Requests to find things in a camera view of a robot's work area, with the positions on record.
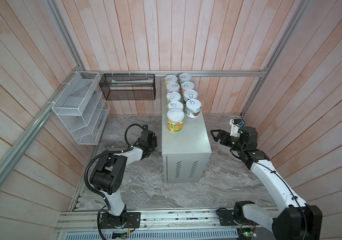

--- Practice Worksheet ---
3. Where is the yellow can pull-tab lid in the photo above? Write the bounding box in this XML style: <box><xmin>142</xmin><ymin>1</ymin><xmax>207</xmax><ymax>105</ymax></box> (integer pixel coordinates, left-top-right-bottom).
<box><xmin>164</xmin><ymin>75</ymin><xmax>178</xmax><ymax>86</ymax></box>

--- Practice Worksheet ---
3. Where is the white wire mesh shelf rack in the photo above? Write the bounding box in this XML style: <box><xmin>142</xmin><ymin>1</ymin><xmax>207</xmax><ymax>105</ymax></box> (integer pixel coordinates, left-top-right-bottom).
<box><xmin>52</xmin><ymin>72</ymin><xmax>110</xmax><ymax>145</ymax></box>

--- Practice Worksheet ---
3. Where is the orange can pull-tab lid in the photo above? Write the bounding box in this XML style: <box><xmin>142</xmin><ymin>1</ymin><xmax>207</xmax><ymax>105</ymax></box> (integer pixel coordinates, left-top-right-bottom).
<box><xmin>181</xmin><ymin>81</ymin><xmax>195</xmax><ymax>93</ymax></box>

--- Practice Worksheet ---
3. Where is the horizontal aluminium frame bar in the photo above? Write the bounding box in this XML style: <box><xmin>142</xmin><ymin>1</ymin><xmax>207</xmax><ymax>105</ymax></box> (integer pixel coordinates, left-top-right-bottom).
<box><xmin>80</xmin><ymin>69</ymin><xmax>266</xmax><ymax>78</ymax></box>

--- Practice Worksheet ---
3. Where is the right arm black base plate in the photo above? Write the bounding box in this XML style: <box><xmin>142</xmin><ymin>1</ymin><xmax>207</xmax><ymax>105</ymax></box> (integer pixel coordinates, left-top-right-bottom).
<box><xmin>216</xmin><ymin>208</ymin><xmax>239</xmax><ymax>227</ymax></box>

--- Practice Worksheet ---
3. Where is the right aluminium frame post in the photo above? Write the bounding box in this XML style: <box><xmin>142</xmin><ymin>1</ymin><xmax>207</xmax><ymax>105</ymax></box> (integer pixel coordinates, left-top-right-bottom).
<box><xmin>240</xmin><ymin>1</ymin><xmax>313</xmax><ymax>117</ymax></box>

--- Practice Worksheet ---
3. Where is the black wire mesh basket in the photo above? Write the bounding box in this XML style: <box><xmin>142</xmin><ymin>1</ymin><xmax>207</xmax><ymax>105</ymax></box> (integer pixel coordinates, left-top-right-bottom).
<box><xmin>99</xmin><ymin>74</ymin><xmax>156</xmax><ymax>101</ymax></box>

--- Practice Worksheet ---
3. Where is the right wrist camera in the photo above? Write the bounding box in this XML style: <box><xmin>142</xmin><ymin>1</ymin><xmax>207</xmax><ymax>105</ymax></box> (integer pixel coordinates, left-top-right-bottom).
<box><xmin>230</xmin><ymin>119</ymin><xmax>245</xmax><ymax>138</ymax></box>

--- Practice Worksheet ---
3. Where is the green white can pull-tab lid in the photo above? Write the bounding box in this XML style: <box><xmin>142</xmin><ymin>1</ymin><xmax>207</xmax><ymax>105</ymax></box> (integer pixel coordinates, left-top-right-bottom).
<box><xmin>179</xmin><ymin>73</ymin><xmax>192</xmax><ymax>84</ymax></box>

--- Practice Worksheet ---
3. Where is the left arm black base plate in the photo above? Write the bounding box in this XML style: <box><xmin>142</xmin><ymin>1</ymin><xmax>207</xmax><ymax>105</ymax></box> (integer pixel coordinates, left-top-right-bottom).
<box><xmin>98</xmin><ymin>212</ymin><xmax>141</xmax><ymax>229</ymax></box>

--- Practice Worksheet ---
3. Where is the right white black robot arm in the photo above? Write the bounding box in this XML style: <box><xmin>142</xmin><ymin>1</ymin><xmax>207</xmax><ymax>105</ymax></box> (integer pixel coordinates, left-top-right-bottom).
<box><xmin>211</xmin><ymin>125</ymin><xmax>323</xmax><ymax>240</ymax></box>

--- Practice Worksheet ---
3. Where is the grey metal cabinet counter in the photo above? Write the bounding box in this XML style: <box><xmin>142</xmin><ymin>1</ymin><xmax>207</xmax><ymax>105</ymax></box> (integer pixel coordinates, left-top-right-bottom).
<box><xmin>160</xmin><ymin>81</ymin><xmax>212</xmax><ymax>183</ymax></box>

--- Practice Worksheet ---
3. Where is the left aluminium frame bar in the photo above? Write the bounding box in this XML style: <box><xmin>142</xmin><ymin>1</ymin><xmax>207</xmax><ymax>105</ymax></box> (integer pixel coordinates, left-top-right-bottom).
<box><xmin>0</xmin><ymin>66</ymin><xmax>83</xmax><ymax>187</ymax></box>

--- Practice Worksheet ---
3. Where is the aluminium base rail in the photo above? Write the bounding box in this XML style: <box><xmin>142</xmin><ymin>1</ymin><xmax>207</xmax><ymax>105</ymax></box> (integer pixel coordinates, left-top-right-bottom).
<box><xmin>54</xmin><ymin>207</ymin><xmax>280</xmax><ymax>233</ymax></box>

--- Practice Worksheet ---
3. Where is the tall can white plastic lid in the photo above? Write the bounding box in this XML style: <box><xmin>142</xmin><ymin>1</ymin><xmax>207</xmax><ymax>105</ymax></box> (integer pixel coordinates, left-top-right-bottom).
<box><xmin>166</xmin><ymin>109</ymin><xmax>185</xmax><ymax>133</ymax></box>

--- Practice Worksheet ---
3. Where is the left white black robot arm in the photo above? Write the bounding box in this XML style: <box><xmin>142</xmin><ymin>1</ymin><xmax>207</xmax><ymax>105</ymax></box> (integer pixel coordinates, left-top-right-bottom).
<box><xmin>84</xmin><ymin>130</ymin><xmax>157</xmax><ymax>228</ymax></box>

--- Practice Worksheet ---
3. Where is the black corrugated cable conduit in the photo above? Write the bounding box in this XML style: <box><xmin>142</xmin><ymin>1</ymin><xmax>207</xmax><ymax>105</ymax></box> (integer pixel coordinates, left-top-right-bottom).
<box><xmin>83</xmin><ymin>146</ymin><xmax>134</xmax><ymax>211</ymax></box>

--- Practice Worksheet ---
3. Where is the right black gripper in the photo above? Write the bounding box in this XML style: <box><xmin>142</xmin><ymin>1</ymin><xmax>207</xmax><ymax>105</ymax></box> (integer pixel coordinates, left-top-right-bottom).
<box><xmin>211</xmin><ymin>129</ymin><xmax>244</xmax><ymax>154</ymax></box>

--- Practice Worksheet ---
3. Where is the pink can pull-tab lid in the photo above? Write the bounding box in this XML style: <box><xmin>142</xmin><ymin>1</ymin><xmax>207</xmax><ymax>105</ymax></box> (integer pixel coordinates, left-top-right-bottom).
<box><xmin>166</xmin><ymin>83</ymin><xmax>180</xmax><ymax>93</ymax></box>

